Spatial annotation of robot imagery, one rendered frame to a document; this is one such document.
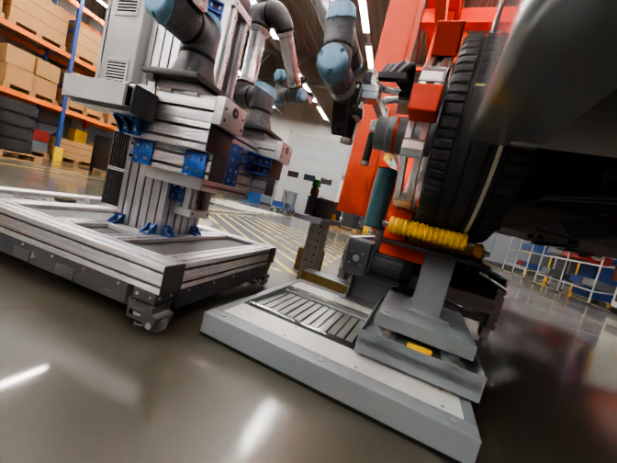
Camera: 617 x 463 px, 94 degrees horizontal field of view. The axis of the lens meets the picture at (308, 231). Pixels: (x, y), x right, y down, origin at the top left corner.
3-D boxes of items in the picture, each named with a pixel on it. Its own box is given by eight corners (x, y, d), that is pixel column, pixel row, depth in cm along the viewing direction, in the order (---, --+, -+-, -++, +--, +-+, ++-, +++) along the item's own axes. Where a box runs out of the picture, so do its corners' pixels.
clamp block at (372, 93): (376, 99, 95) (380, 83, 95) (351, 96, 99) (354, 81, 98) (378, 105, 100) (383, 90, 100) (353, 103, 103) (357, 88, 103)
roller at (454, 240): (473, 254, 88) (478, 236, 88) (378, 230, 99) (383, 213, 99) (470, 253, 94) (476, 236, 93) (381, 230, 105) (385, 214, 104)
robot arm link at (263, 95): (262, 106, 140) (268, 78, 139) (241, 105, 147) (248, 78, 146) (276, 116, 150) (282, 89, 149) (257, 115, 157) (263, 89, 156)
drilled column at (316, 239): (308, 287, 185) (325, 223, 181) (295, 282, 188) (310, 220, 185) (314, 284, 194) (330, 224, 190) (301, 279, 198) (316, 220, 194)
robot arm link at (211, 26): (222, 66, 105) (230, 28, 104) (197, 44, 92) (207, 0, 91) (196, 63, 108) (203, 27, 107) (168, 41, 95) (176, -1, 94)
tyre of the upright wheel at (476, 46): (487, 276, 82) (601, -11, 57) (402, 252, 90) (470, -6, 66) (473, 218, 138) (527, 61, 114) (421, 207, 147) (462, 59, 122)
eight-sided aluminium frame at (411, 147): (408, 204, 84) (462, 12, 79) (386, 199, 86) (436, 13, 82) (414, 216, 134) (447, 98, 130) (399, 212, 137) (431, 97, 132)
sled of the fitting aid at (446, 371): (477, 407, 79) (488, 374, 78) (353, 353, 92) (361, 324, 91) (457, 343, 125) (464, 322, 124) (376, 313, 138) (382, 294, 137)
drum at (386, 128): (427, 153, 101) (438, 114, 100) (368, 145, 109) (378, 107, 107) (427, 163, 114) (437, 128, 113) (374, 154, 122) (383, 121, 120)
